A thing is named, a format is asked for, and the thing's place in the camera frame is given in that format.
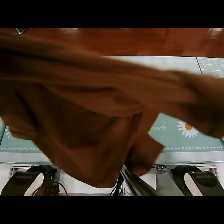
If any brown shirt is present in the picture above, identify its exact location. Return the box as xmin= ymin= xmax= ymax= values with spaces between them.
xmin=0 ymin=31 xmax=224 ymax=188

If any black cable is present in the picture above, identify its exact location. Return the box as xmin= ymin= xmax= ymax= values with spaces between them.
xmin=110 ymin=173 xmax=125 ymax=197

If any silver frame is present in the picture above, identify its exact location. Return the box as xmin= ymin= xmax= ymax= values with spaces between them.
xmin=9 ymin=161 xmax=224 ymax=197

